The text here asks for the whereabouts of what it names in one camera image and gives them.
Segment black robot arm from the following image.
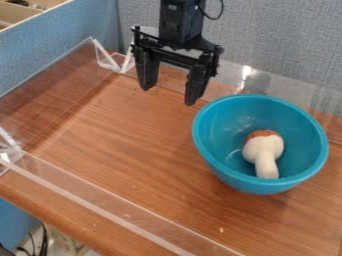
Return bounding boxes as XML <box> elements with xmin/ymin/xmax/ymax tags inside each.
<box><xmin>131</xmin><ymin>0</ymin><xmax>225</xmax><ymax>106</ymax></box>

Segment black cables under table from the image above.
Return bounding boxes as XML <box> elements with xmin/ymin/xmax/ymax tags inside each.
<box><xmin>0</xmin><ymin>222</ymin><xmax>51</xmax><ymax>256</ymax></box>

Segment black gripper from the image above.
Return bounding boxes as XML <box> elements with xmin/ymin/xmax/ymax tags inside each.
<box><xmin>131</xmin><ymin>26</ymin><xmax>224</xmax><ymax>106</ymax></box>

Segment clear acrylic back barrier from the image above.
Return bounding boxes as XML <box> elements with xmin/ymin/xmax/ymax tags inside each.
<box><xmin>204</xmin><ymin>59</ymin><xmax>342</xmax><ymax>118</ymax></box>

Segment blue plastic bowl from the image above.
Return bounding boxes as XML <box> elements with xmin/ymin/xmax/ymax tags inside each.
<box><xmin>193</xmin><ymin>94</ymin><xmax>329</xmax><ymax>195</ymax></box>

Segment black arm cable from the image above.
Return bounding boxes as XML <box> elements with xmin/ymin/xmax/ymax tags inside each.
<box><xmin>197</xmin><ymin>0</ymin><xmax>225</xmax><ymax>21</ymax></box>

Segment white brown-capped toy mushroom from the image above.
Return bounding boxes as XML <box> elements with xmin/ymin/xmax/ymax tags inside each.
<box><xmin>242</xmin><ymin>130</ymin><xmax>285</xmax><ymax>179</ymax></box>

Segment clear acrylic front barrier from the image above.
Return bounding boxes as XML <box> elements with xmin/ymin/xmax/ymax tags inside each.
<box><xmin>0</xmin><ymin>126</ymin><xmax>244</xmax><ymax>256</ymax></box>

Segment wooden shelf box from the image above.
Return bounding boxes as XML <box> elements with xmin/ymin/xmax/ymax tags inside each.
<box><xmin>0</xmin><ymin>0</ymin><xmax>75</xmax><ymax>32</ymax></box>

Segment clear acrylic corner bracket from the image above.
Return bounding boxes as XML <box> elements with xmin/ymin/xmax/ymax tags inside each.
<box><xmin>93</xmin><ymin>39</ymin><xmax>135</xmax><ymax>74</ymax></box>

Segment clear acrylic barrier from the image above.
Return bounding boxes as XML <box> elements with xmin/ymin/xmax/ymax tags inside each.
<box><xmin>204</xmin><ymin>59</ymin><xmax>342</xmax><ymax>118</ymax></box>
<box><xmin>0</xmin><ymin>126</ymin><xmax>244</xmax><ymax>256</ymax></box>

